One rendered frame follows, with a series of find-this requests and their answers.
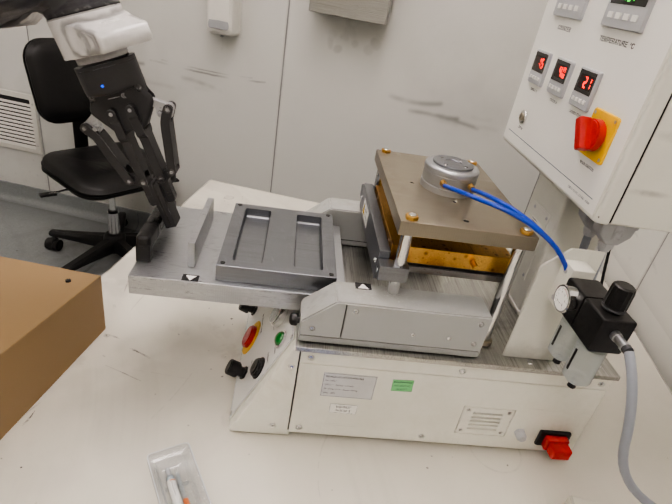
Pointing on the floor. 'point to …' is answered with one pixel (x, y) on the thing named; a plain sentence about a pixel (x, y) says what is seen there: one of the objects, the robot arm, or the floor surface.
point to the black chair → (91, 167)
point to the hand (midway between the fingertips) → (164, 202)
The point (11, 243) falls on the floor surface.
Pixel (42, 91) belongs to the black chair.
